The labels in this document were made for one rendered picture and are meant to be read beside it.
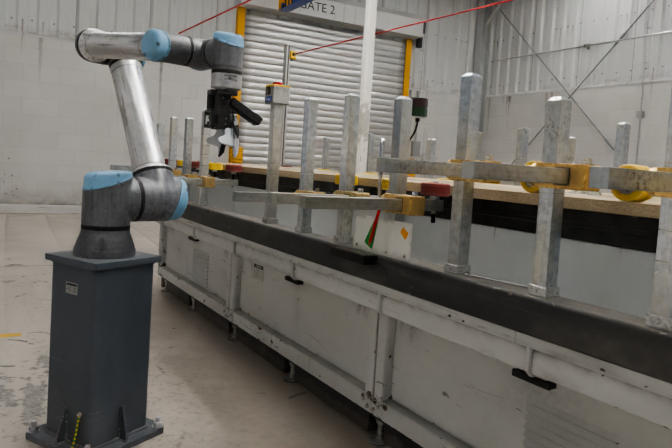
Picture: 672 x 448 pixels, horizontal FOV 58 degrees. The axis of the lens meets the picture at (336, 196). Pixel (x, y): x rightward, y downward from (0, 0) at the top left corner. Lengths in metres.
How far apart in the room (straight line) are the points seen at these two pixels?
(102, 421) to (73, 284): 0.43
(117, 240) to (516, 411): 1.28
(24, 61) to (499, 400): 8.36
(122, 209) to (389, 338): 0.96
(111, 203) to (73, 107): 7.35
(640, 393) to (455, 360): 0.74
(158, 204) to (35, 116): 7.27
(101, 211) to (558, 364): 1.39
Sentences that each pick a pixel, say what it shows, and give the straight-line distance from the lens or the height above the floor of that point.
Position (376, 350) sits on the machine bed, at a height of 0.32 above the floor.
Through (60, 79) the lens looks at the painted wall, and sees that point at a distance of 9.35.
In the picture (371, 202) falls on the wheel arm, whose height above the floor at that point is 0.85.
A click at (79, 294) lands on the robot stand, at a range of 2.03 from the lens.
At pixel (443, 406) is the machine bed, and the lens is 1.94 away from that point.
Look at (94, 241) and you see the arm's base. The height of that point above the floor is 0.65.
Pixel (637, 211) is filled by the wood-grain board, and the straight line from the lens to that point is 1.40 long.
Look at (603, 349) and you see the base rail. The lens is 1.20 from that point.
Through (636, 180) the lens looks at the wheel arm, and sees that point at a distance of 0.95.
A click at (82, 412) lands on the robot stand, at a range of 2.11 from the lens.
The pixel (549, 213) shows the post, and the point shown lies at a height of 0.87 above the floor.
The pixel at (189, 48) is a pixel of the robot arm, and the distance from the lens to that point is 1.88.
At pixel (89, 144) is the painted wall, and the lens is 9.34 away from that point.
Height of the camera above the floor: 0.94
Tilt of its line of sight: 3 degrees down
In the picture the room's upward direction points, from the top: 4 degrees clockwise
